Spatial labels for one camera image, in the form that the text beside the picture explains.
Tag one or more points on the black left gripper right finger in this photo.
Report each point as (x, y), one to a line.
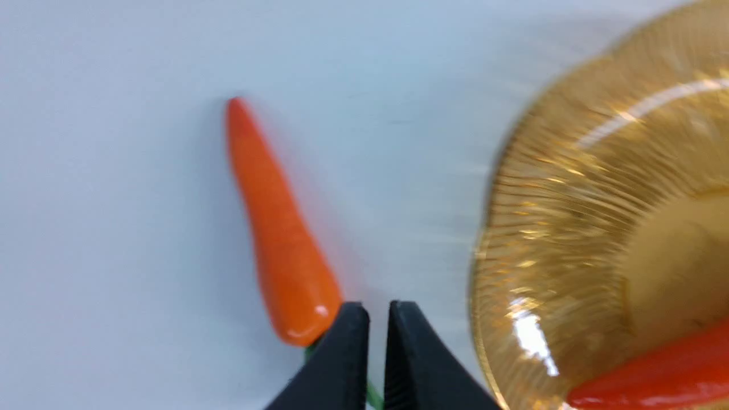
(420, 371)

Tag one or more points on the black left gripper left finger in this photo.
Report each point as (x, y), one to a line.
(335, 375)

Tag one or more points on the short orange toy carrot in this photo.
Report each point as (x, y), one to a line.
(298, 286)

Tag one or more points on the long orange toy carrot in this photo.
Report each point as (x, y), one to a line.
(688, 372)

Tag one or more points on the amber ribbed plastic plate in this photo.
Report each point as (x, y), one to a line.
(605, 226)

